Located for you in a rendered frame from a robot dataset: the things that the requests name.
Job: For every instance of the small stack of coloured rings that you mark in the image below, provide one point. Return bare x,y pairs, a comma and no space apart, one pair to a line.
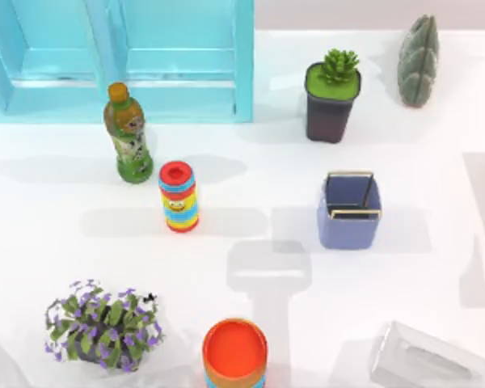
179,202

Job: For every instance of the blue square cup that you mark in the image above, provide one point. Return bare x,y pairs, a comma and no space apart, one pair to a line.
345,230

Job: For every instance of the green succulent in dark pot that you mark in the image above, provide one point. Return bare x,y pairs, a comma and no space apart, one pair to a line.
329,109

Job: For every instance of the green bottle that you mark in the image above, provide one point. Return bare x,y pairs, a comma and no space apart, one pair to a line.
129,141

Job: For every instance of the light blue rack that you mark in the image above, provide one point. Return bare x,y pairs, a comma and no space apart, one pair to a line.
178,60

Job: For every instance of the purple flowering plant pot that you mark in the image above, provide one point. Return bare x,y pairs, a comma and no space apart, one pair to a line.
105,327

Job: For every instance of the grey-green cactus figure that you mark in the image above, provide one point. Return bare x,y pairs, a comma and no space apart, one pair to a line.
418,68

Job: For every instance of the white tissue box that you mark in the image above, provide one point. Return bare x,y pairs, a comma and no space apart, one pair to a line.
424,359

